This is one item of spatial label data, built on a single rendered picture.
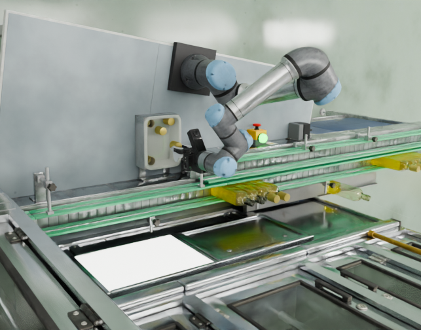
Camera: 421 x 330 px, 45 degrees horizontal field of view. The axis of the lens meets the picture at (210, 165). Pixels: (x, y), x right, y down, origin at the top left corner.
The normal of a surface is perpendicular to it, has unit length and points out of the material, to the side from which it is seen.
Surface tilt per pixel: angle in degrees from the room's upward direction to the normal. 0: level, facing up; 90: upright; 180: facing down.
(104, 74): 0
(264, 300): 90
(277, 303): 90
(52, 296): 90
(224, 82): 8
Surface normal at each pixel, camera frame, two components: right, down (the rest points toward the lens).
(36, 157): 0.57, 0.20
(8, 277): 0.01, -0.97
